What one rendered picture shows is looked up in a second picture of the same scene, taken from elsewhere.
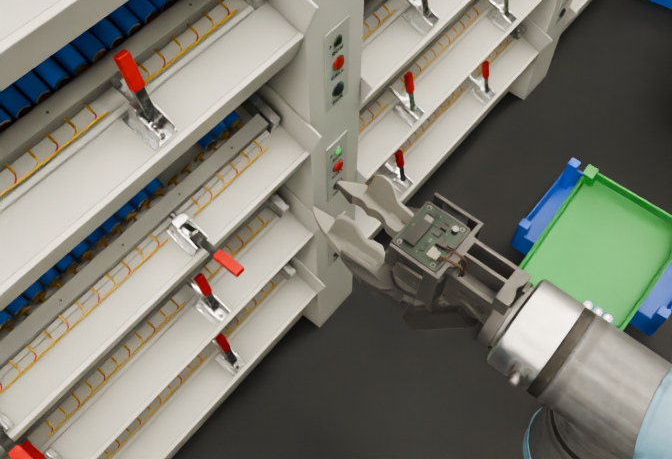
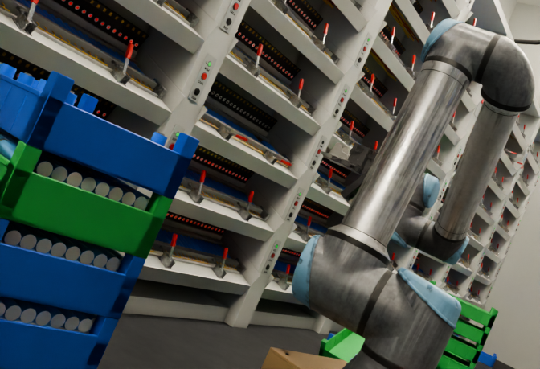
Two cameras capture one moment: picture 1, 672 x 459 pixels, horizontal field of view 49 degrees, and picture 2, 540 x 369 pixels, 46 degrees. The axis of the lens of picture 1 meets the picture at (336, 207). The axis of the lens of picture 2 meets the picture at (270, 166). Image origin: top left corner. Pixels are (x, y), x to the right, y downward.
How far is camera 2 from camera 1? 184 cm
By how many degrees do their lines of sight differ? 60
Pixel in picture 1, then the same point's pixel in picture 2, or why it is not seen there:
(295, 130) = (296, 169)
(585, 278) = not seen: hidden behind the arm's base
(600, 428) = not seen: hidden behind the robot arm
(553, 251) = (346, 345)
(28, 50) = (308, 47)
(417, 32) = (324, 191)
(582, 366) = not seen: hidden behind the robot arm
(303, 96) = (308, 152)
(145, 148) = (292, 104)
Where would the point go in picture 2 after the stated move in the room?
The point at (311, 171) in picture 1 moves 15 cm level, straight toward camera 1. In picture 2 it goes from (292, 190) to (303, 194)
